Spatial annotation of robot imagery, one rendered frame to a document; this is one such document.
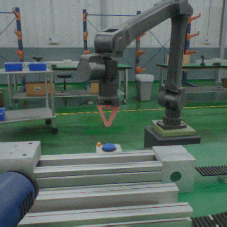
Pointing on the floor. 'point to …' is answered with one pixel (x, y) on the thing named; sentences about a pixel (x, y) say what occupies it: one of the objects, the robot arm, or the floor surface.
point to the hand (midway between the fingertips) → (108, 123)
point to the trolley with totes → (7, 117)
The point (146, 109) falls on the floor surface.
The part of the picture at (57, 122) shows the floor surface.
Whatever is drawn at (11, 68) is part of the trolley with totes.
